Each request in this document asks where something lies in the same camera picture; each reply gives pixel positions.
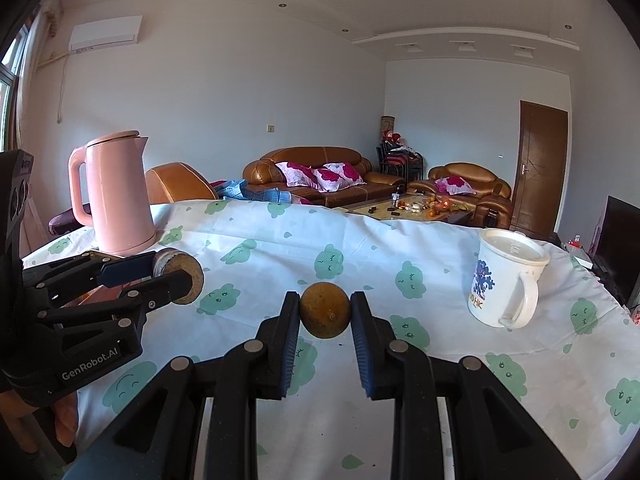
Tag long brown leather sofa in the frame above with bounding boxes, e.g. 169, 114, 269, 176
242, 146, 407, 206

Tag black television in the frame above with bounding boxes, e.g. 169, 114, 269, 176
592, 196, 640, 306

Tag purple sugarcane piece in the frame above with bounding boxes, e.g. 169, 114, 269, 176
151, 247, 205, 307

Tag window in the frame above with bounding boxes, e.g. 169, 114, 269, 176
0, 27, 31, 151

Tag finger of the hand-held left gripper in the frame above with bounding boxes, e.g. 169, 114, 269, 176
22, 252, 156, 296
37, 270, 195, 331

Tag white enamel mug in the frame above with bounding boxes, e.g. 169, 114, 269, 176
467, 228, 552, 329

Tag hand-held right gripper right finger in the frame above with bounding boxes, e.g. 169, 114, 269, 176
350, 290, 582, 480

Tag white air conditioner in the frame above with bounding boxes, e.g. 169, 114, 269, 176
68, 15, 143, 53

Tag pink electric kettle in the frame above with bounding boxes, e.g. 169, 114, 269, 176
68, 131, 157, 256

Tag orange-brown chair back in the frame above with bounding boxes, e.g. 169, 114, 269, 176
145, 162, 220, 206

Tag brown wooden door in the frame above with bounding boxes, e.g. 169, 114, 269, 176
510, 100, 570, 241

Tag blue clothes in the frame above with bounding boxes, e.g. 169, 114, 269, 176
210, 179, 313, 206

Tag coffee table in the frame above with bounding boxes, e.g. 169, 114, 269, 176
345, 194, 473, 228

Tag purple cushioned stool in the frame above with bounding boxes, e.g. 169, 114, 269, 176
48, 204, 93, 237

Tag person's left hand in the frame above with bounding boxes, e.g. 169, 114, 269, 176
52, 392, 80, 453

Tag stacked dark chairs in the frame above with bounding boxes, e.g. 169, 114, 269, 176
376, 140, 423, 181

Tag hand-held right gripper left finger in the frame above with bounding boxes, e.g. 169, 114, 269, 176
61, 290, 302, 480

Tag brown longan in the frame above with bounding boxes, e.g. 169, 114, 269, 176
299, 282, 351, 339

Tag brown leather armchair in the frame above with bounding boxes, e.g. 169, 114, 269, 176
407, 162, 513, 231

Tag pink floral pillow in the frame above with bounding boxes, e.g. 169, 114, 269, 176
275, 161, 321, 190
435, 177, 477, 196
312, 161, 366, 192

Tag light curtain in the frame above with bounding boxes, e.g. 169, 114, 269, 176
10, 0, 61, 241

